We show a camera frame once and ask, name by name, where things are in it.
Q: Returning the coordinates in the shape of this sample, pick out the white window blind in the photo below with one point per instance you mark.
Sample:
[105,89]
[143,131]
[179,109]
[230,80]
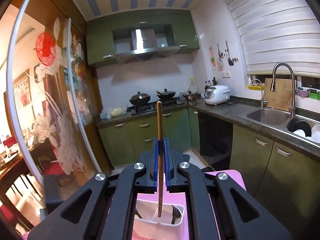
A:
[273,31]

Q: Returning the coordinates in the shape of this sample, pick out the black wok with lid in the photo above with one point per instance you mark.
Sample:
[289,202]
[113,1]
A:
[140,99]

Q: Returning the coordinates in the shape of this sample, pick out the floral glass sliding door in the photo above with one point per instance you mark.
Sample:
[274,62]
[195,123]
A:
[51,95]

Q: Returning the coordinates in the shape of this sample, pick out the brown wooden chopstick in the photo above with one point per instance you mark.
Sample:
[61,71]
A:
[160,158]

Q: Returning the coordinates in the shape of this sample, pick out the steel range hood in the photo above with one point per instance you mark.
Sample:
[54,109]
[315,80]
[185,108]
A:
[143,44]

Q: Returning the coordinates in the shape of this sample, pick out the wooden cutting board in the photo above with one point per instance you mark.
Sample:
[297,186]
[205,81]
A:
[281,99]

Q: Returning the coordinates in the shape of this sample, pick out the pink floral tablecloth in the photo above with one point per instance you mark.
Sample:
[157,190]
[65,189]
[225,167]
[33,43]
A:
[179,198]

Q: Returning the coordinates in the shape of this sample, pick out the small steel pot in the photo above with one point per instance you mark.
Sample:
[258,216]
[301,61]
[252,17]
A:
[191,96]

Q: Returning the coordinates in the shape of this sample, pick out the green upper kitchen cabinets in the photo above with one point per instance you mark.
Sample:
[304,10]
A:
[99,33]

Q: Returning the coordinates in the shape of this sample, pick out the green kitchen cabinets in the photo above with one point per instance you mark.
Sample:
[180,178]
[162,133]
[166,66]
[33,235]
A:
[99,33]
[279,171]

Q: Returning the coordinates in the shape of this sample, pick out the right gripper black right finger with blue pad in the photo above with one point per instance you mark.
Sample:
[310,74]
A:
[218,209]

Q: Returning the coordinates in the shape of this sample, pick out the silver metal fork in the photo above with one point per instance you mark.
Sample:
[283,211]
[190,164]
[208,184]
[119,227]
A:
[137,213]

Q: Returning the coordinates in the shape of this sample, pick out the white plastic utensil holder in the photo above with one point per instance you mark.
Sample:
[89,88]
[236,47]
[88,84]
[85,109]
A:
[152,227]

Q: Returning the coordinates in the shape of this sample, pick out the green lower kitchen cabinets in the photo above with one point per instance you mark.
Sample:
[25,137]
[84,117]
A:
[279,171]

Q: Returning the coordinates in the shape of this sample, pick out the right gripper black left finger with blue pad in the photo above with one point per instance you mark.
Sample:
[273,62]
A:
[104,208]

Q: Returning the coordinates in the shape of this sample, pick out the stainless steel sink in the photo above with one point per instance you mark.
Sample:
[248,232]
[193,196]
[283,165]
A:
[298,127]

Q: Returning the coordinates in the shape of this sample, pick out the black handled fork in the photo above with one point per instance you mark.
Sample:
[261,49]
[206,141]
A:
[176,215]

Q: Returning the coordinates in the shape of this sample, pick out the steel kitchen faucet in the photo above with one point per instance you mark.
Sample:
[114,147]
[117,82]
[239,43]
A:
[292,109]

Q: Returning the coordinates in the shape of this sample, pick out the white rice cooker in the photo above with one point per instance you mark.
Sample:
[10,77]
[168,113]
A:
[217,94]

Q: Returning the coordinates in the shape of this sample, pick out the black wok with handle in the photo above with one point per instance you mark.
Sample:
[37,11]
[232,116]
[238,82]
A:
[165,94]

